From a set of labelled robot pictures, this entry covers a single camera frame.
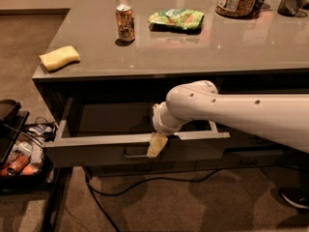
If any black floor cable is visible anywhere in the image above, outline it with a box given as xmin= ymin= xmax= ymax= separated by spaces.
xmin=84 ymin=166 xmax=226 ymax=232

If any grey drawer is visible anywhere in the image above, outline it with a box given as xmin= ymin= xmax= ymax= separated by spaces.
xmin=225 ymin=130 xmax=284 ymax=151
xmin=85 ymin=160 xmax=197 ymax=177
xmin=44 ymin=98 xmax=231 ymax=167
xmin=195 ymin=150 xmax=301 ymax=170

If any black cart with clutter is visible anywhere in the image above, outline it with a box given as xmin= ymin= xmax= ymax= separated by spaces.
xmin=0 ymin=100 xmax=63 ymax=232

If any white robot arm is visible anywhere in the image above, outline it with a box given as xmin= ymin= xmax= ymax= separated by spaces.
xmin=153 ymin=80 xmax=309 ymax=153

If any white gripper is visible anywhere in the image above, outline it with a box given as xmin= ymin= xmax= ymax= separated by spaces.
xmin=147 ymin=101 xmax=188 ymax=158

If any orange soda can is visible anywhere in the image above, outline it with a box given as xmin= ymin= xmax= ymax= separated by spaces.
xmin=116 ymin=4 xmax=135 ymax=42

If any green chip bag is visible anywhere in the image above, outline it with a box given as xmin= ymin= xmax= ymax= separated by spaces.
xmin=149 ymin=9 xmax=204 ymax=30

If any yellow sponge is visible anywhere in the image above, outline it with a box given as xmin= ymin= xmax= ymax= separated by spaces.
xmin=39 ymin=45 xmax=80 ymax=72

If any dark shoe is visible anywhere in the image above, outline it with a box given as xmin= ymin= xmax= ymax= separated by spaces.
xmin=281 ymin=188 xmax=309 ymax=209

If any grey counter cabinet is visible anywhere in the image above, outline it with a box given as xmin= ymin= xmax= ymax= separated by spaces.
xmin=33 ymin=0 xmax=309 ymax=165

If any dark glass pitcher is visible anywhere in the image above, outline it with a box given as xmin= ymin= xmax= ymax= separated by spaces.
xmin=277 ymin=0 xmax=309 ymax=17

